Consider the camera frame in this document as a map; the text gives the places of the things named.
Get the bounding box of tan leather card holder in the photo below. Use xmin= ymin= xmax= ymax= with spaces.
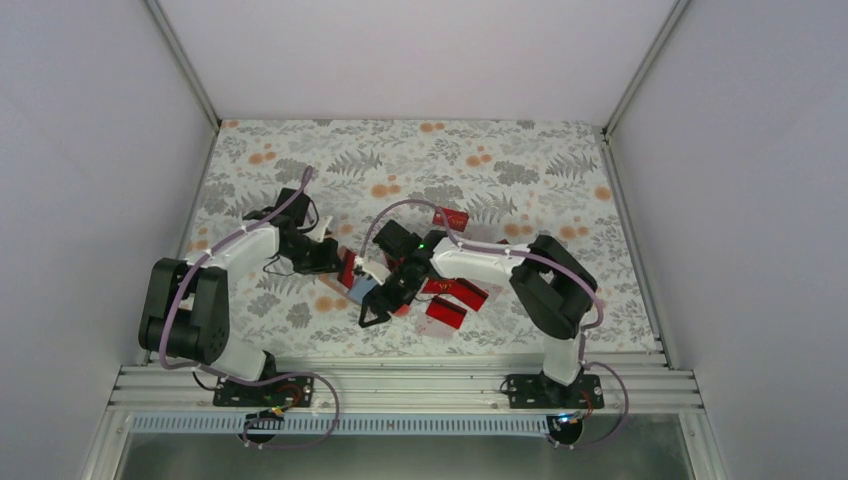
xmin=319 ymin=271 xmax=382 ymax=304

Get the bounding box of red VIP card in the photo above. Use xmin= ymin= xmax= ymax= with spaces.
xmin=421 ymin=278 xmax=456 ymax=295
xmin=431 ymin=207 xmax=470 ymax=232

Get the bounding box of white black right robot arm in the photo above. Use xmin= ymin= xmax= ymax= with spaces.
xmin=353 ymin=221 xmax=600 ymax=407

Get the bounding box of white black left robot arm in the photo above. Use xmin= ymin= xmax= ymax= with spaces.
xmin=138 ymin=188 xmax=343 ymax=405

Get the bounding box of red card black stripe bottom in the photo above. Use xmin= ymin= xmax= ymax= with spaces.
xmin=426 ymin=296 xmax=467 ymax=330

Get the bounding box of red card black stripe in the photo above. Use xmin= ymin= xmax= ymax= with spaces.
xmin=426 ymin=296 xmax=467 ymax=330
xmin=450 ymin=278 xmax=489 ymax=312

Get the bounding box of red card black stripe right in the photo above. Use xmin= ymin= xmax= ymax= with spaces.
xmin=450 ymin=278 xmax=489 ymax=312

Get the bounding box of white floral card bottom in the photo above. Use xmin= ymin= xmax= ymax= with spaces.
xmin=415 ymin=316 xmax=457 ymax=341

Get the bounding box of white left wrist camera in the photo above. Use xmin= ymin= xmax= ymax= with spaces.
xmin=309 ymin=216 xmax=333 ymax=243

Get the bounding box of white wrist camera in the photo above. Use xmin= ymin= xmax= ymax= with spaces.
xmin=354 ymin=256 xmax=391 ymax=285
xmin=309 ymin=216 xmax=333 ymax=243

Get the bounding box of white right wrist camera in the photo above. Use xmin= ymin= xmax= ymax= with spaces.
xmin=354 ymin=256 xmax=391 ymax=285

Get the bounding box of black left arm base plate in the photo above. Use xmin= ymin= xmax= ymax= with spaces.
xmin=213 ymin=376 xmax=315 ymax=409

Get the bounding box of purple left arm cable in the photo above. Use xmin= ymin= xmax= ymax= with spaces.
xmin=157 ymin=165 xmax=341 ymax=452

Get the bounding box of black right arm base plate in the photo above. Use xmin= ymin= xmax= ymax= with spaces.
xmin=499 ymin=373 xmax=605 ymax=410

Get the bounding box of white perforated cable duct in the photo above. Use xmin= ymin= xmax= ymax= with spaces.
xmin=127 ymin=412 xmax=549 ymax=437

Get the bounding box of aluminium corner post right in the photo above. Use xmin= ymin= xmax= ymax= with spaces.
xmin=602 ymin=0 xmax=691 ymax=142

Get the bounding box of aluminium corner post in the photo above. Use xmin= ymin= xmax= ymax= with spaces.
xmin=143 ymin=0 xmax=221 ymax=132
xmin=602 ymin=0 xmax=691 ymax=142

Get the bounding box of aluminium front rail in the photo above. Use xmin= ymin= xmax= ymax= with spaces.
xmin=108 ymin=361 xmax=704 ymax=414

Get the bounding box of aluminium corner post left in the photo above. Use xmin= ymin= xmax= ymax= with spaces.
xmin=143 ymin=0 xmax=221 ymax=132

